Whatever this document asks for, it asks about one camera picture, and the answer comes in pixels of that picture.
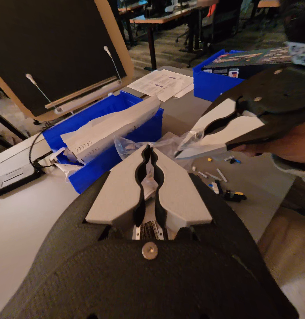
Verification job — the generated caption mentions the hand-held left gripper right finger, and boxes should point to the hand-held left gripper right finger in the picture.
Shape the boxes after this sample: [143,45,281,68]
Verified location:
[151,148,213,232]

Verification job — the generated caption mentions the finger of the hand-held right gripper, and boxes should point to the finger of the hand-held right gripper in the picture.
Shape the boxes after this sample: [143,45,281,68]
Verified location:
[174,111,265,159]
[189,98,240,137]

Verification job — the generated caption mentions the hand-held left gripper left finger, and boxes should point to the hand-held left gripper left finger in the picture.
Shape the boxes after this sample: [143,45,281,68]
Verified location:
[85,144,152,227]

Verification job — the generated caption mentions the clear plastic bag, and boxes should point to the clear plastic bag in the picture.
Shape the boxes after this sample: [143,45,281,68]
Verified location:
[113,130,205,175]

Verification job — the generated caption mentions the person's right forearm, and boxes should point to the person's right forearm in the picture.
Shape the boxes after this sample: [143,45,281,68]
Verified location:
[272,153,305,190]

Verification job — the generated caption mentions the scattered small lego pieces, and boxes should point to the scattered small lego pieces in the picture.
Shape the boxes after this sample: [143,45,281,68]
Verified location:
[196,156,243,195]

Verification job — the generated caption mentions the pile of black lego beams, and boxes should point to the pile of black lego beams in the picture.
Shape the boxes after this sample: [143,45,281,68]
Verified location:
[133,220,168,240]

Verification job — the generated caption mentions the dark lego set box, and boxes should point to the dark lego set box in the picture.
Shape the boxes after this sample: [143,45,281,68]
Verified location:
[202,46,292,79]

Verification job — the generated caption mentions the small black lego assembly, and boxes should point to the small black lego assembly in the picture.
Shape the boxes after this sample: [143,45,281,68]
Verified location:
[223,190,247,202]

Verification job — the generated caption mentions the person's right hand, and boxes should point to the person's right hand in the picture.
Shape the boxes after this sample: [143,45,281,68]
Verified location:
[233,121,305,162]

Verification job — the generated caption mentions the blue plastic bin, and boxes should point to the blue plastic bin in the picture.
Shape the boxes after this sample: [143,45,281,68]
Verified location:
[192,49,245,102]
[42,90,165,194]

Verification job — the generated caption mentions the white paper bag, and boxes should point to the white paper bag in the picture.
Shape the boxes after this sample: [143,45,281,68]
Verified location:
[50,96,161,182]

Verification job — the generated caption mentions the printed paper sheets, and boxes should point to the printed paper sheets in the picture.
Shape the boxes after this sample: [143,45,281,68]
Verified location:
[127,69,194,102]

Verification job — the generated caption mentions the black office chair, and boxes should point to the black office chair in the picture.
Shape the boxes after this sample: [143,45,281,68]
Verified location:
[210,0,244,45]

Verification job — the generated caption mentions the wooden office desk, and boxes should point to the wooden office desk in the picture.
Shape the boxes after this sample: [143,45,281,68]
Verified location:
[130,5,218,71]

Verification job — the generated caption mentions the black easel stand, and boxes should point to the black easel stand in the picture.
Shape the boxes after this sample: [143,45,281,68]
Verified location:
[0,85,29,150]

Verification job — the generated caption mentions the black cable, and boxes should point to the black cable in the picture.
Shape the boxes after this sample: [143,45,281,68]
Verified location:
[29,122,56,170]

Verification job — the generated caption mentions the black device with cable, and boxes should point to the black device with cable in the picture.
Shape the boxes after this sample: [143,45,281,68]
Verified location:
[0,163,46,198]

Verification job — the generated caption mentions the black board with wooden frame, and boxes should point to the black board with wooden frame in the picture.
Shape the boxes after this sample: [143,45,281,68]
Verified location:
[0,0,135,122]

